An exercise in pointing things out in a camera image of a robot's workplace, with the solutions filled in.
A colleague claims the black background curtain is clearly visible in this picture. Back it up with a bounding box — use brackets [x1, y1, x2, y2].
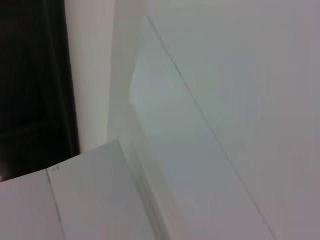
[0, 0, 81, 182]

